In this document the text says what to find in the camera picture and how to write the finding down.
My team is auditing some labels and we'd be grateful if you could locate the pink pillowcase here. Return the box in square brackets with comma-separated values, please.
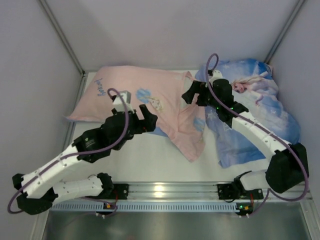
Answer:
[67, 65, 205, 162]

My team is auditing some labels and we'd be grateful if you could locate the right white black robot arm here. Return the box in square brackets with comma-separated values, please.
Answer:
[182, 79, 309, 202]

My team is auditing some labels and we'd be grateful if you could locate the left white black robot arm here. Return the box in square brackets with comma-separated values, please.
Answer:
[12, 104, 158, 215]

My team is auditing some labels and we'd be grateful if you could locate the blue Elsa pillow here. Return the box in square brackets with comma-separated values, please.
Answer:
[194, 58, 301, 168]

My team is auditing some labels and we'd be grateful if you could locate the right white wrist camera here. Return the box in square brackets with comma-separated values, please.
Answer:
[208, 70, 224, 83]

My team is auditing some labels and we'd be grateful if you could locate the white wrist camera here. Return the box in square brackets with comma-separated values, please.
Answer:
[208, 70, 224, 83]
[112, 91, 133, 112]

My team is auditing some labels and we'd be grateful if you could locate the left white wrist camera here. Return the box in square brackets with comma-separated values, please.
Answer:
[112, 91, 133, 112]

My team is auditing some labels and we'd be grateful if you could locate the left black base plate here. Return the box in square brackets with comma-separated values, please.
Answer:
[108, 183, 130, 200]

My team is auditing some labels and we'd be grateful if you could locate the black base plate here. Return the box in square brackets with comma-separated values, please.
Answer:
[217, 183, 264, 203]
[108, 183, 130, 200]

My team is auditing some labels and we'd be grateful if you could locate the aluminium mounting rail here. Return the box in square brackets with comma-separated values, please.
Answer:
[109, 181, 313, 202]

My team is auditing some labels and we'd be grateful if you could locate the slotted grey cable duct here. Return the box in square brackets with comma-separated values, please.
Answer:
[50, 200, 251, 213]

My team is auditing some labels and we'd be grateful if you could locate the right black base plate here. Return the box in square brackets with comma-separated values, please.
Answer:
[217, 183, 264, 203]

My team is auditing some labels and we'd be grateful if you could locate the right aluminium frame post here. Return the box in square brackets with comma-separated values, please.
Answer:
[264, 0, 308, 64]

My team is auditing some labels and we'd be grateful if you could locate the aluminium frame post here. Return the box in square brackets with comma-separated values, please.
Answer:
[264, 0, 308, 64]
[37, 0, 86, 76]

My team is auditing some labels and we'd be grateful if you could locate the left aluminium frame post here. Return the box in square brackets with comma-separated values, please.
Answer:
[37, 0, 86, 76]

